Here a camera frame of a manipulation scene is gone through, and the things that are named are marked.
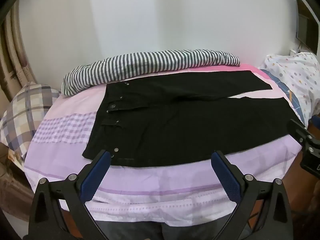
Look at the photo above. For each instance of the grey white striped blanket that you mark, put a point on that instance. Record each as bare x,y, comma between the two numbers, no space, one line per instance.
150,61

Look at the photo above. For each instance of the wooden cabinet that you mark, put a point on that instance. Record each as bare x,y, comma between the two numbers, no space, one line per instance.
312,25

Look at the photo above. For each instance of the blue checked cloth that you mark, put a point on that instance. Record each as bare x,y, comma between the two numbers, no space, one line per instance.
287,90

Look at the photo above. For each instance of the black pants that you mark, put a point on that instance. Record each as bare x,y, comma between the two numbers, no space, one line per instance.
175,120

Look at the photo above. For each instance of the white dotted pillow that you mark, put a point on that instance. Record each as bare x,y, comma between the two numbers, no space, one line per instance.
297,75

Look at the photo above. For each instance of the pink purple checked bed sheet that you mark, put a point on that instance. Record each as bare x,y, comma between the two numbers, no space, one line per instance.
62,135

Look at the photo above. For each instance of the beige curtain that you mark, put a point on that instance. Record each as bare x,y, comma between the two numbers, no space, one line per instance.
12,62

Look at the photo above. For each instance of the plaid pillow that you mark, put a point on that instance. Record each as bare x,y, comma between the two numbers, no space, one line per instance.
23,112

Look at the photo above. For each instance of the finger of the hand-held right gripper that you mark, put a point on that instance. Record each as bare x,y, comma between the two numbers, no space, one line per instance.
297,131

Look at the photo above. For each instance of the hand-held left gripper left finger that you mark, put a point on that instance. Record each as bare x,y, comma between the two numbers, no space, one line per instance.
96,175

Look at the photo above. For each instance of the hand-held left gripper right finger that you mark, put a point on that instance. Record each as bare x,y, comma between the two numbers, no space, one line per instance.
226,177

